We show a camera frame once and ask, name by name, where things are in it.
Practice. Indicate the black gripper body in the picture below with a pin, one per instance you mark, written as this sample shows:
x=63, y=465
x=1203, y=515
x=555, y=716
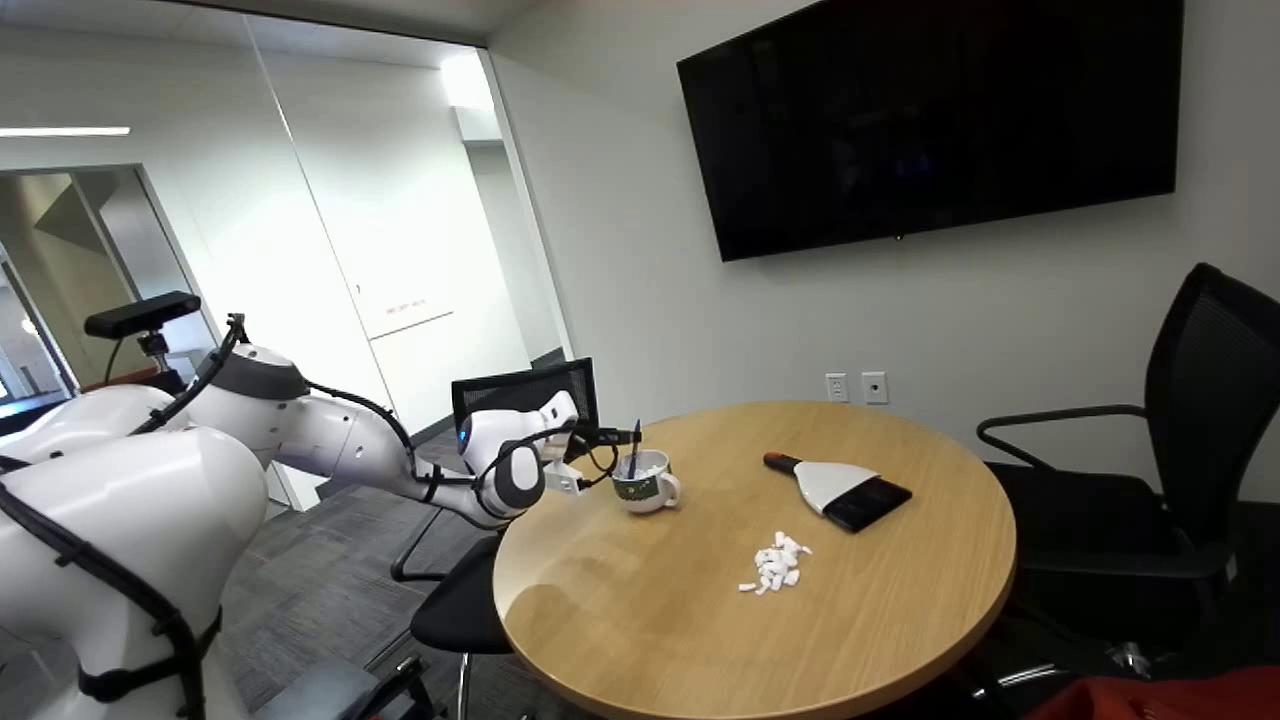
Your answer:
x=599, y=450

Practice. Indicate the white paper scraps pile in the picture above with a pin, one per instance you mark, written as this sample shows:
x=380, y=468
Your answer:
x=777, y=567

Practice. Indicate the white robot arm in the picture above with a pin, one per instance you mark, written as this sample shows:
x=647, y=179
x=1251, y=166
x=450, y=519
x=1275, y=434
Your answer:
x=127, y=510

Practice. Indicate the black wall television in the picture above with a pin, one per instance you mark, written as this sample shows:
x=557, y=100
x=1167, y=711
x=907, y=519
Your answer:
x=888, y=119

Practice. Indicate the white wall data plate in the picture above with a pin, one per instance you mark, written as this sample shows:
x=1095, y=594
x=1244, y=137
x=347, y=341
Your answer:
x=836, y=386

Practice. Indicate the white wall outlet plate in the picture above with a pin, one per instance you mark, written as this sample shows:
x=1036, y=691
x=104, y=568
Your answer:
x=872, y=386

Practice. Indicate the white green mug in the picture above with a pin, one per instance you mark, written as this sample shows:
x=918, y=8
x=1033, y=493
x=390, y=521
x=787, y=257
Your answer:
x=654, y=487

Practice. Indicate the blue pen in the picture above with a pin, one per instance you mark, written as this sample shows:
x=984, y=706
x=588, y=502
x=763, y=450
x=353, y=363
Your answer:
x=632, y=450

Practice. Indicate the white black scraper brush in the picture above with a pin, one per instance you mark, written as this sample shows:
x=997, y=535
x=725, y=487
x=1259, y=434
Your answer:
x=845, y=493

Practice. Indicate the black mesh office chair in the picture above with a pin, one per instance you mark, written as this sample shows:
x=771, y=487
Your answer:
x=1144, y=563

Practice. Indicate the round wooden table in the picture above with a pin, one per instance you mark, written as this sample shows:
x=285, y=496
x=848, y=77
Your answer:
x=743, y=601

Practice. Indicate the chair with red jacket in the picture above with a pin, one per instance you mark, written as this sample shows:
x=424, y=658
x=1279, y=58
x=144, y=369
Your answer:
x=510, y=430

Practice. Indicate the red jacket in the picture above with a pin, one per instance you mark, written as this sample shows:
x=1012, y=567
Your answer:
x=1244, y=694

